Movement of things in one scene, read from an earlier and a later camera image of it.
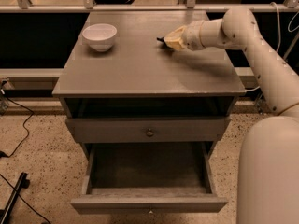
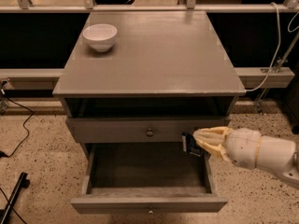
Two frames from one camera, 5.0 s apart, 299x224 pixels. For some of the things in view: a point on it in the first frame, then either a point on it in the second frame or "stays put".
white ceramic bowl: (100, 36) stays put
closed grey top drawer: (147, 129) stays put
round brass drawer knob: (149, 133) stays put
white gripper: (192, 35) → (242, 147)
